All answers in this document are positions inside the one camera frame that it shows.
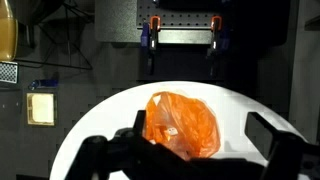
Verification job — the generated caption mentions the cream square box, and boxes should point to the cream square box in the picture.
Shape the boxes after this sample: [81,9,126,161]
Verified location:
[27,93,55,126]

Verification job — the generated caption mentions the orange plastic bag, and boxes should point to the orange plastic bag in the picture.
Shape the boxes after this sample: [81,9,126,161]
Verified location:
[143,91,221,160]

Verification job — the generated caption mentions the black perforated board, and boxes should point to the black perforated board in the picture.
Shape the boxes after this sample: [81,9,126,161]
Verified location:
[136,0,234,30]

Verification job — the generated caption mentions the right orange-handled clamp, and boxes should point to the right orange-handled clamp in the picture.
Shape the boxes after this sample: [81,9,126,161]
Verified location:
[207,15,230,78]

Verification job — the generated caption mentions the blue object on floor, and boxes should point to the blue object on floor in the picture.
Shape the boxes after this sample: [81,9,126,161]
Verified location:
[28,79,58,90]

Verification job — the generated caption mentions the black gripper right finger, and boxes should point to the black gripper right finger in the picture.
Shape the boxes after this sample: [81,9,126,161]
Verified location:
[245,112,303,164]

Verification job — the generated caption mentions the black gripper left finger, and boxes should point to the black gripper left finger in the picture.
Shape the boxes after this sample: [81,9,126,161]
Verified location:
[133,110,146,135]

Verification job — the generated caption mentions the left orange-handled clamp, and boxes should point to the left orange-handled clamp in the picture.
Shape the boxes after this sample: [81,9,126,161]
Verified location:
[140,15,161,75]

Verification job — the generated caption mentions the orange-handled clamp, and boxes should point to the orange-handled clamp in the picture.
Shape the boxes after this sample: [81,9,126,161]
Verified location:
[140,15,161,75]
[207,15,230,78]

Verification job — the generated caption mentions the black tripod stand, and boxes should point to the black tripod stand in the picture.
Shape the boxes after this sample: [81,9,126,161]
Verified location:
[13,0,94,71]

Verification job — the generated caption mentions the checkerboard calibration card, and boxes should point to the checkerboard calibration card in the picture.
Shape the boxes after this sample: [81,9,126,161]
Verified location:
[0,62,19,83]

